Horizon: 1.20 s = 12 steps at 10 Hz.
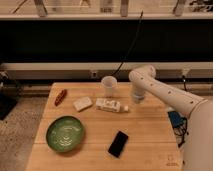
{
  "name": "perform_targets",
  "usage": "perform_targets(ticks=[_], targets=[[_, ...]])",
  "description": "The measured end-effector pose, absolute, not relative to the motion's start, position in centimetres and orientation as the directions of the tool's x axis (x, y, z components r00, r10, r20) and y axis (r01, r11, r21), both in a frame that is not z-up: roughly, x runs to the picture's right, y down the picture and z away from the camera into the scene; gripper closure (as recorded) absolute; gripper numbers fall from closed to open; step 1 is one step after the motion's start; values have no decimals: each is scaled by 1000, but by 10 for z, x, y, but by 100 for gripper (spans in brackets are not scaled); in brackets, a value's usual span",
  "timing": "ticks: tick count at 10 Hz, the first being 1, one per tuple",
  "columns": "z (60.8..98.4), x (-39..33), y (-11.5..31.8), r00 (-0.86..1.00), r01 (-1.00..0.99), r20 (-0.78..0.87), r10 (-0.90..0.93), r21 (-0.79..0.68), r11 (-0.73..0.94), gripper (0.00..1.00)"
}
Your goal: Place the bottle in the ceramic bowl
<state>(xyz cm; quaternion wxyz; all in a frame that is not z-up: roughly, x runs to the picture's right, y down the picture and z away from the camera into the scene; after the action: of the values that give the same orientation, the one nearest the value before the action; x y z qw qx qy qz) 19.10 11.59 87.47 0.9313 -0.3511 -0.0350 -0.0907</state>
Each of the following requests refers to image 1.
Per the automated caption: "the white plastic bottle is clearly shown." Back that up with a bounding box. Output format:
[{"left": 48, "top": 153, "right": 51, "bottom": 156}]
[{"left": 95, "top": 98, "right": 129, "bottom": 113}]

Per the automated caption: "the green ceramic bowl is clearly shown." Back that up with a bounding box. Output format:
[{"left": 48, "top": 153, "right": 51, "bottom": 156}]
[{"left": 46, "top": 116, "right": 85, "bottom": 153}]

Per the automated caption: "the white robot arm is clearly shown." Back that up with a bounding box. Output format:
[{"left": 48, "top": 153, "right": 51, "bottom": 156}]
[{"left": 129, "top": 65, "right": 213, "bottom": 171}]

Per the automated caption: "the clear plastic cup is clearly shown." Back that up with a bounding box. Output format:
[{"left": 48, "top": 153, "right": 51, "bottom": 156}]
[{"left": 101, "top": 76, "right": 117, "bottom": 97}]

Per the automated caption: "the blue object beside table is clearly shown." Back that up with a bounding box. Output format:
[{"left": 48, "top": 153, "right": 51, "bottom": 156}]
[{"left": 168, "top": 111, "right": 184, "bottom": 128}]

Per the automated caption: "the black smartphone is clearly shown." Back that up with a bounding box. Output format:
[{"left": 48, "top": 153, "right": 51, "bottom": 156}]
[{"left": 108, "top": 131, "right": 128, "bottom": 158}]

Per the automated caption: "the white sponge block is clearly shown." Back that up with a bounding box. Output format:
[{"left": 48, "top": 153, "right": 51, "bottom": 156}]
[{"left": 73, "top": 97, "right": 93, "bottom": 112}]

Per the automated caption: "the red brown sausage toy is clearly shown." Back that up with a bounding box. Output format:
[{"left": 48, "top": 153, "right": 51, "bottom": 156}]
[{"left": 54, "top": 89, "right": 67, "bottom": 106}]

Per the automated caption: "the black hanging cable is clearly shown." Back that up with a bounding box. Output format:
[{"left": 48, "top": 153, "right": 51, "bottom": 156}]
[{"left": 111, "top": 9, "right": 145, "bottom": 77}]

